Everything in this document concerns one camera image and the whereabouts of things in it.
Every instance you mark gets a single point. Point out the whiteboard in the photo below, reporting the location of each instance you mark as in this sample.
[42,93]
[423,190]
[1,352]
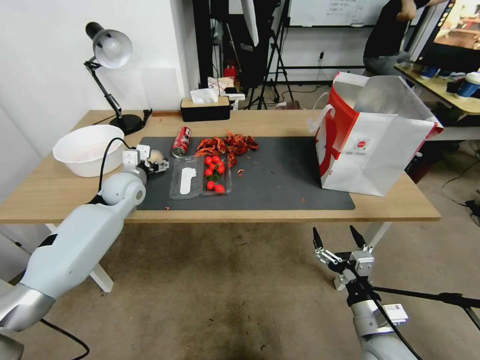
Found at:
[326,11]

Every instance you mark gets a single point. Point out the black desk mat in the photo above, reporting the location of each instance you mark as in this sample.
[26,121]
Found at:
[270,176]

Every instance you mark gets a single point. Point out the red crayfish shell heap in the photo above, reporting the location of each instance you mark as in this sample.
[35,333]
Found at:
[209,145]
[240,144]

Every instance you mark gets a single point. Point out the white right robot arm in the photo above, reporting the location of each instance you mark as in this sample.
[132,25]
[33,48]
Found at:
[369,322]

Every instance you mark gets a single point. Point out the beige round ball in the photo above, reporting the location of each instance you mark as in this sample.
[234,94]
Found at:
[156,154]

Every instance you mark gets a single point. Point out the black tissue box wooden lid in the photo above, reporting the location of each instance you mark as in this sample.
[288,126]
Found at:
[204,111]

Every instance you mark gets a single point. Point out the black tripod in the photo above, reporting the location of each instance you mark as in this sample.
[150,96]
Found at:
[278,63]

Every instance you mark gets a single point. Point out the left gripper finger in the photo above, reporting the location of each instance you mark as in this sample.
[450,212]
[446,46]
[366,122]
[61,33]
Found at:
[162,170]
[163,162]

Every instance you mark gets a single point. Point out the white plastic bowl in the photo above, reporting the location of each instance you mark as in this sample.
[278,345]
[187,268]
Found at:
[86,146]

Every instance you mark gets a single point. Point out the white and red delivery bag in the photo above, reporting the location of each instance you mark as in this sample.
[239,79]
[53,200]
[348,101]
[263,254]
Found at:
[375,157]

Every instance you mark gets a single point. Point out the small blue and white cup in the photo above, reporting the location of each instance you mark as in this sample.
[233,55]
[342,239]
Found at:
[428,72]

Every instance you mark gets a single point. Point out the red soda can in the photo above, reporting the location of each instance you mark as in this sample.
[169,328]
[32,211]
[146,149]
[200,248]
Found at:
[182,140]

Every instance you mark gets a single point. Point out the black stand bar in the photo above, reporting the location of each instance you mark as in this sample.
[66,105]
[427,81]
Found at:
[431,296]

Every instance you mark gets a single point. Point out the large display screen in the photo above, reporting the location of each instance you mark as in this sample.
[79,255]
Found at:
[457,33]

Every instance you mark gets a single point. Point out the wooden side table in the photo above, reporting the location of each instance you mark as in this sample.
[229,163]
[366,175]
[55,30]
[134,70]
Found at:
[427,81]

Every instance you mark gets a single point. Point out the clear plastic takeout box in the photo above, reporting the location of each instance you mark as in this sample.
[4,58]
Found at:
[176,189]

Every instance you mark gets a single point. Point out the white tissue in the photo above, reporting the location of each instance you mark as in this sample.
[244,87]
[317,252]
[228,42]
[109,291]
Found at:
[204,95]

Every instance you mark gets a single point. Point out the white reflector panel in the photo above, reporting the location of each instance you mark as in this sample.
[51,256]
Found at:
[250,20]

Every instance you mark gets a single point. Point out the black clip stand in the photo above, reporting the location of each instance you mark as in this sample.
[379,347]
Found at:
[147,114]

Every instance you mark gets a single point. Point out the small white box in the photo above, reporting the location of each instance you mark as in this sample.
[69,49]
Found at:
[236,99]

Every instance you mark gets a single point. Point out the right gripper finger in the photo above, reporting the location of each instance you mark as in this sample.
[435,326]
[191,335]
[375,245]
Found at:
[326,257]
[360,243]

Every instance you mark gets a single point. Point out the black and white desk lamp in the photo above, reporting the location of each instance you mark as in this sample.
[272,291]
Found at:
[112,47]

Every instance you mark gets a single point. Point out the white printed plastic bag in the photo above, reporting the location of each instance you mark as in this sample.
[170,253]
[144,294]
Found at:
[219,84]

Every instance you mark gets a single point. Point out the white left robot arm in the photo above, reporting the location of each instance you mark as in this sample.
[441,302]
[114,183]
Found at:
[75,243]

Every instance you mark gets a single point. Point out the blue paper cup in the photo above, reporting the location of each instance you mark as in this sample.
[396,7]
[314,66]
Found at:
[468,85]

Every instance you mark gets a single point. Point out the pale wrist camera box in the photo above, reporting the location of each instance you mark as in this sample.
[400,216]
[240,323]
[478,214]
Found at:
[363,262]
[143,152]

